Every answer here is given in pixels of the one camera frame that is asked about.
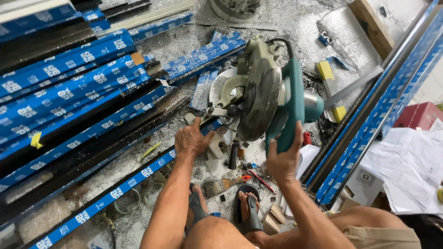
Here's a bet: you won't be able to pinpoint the yellow tape tag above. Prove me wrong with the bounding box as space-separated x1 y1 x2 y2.
30 132 44 150

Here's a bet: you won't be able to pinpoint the black sandal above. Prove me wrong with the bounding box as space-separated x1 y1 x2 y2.
188 183 211 230
233 183 264 234

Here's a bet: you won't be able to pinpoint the heap of blue-filmed metal bars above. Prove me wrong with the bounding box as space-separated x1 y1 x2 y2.
0 0 247 194

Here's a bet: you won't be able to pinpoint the person's right hand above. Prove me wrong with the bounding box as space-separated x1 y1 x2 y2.
265 120 305 184

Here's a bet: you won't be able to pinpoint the wooden plank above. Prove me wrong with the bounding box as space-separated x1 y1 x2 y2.
349 0 395 60

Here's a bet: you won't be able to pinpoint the white cardboard box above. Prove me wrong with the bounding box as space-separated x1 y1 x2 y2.
345 165 385 208

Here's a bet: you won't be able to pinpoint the person's left hand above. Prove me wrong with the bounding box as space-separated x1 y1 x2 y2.
174 117 217 158

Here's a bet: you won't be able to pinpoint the grey metal strip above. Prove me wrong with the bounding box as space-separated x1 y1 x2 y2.
323 65 385 110

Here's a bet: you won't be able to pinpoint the small wooden blocks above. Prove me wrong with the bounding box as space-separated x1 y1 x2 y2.
262 203 287 236

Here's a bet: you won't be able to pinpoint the teal mitre saw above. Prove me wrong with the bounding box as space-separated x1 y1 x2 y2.
204 35 326 160

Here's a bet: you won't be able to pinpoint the short blue-filmed offcut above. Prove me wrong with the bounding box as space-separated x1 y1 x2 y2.
326 56 351 72

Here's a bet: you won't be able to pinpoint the yellow-ended metal bar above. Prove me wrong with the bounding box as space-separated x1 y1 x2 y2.
316 60 347 124

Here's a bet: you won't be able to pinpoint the black left sandal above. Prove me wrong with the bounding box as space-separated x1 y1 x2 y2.
188 183 211 230

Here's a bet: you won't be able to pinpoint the grey round machine base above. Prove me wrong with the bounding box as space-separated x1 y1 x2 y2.
209 0 264 24

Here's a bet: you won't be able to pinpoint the single blue-filmed aluminium profile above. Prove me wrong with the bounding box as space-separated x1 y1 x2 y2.
28 118 224 249

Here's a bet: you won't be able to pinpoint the beige shorts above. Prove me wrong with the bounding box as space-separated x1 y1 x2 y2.
342 226 423 249

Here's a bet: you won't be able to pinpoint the red box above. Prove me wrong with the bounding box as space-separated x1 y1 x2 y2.
394 102 443 131

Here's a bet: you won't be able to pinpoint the long blue-filmed window frame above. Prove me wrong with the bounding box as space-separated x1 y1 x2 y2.
305 0 443 210

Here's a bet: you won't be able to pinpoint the pile of white papers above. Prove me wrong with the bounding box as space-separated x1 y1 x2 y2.
360 119 443 216

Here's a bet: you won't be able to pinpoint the green wire loop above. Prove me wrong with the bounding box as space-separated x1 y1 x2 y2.
114 183 165 216

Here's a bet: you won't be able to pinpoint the paintbrush with orange handle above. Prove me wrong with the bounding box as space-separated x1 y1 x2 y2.
204 175 252 198

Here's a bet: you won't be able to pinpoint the black right sandal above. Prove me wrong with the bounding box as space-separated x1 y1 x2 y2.
233 183 264 234

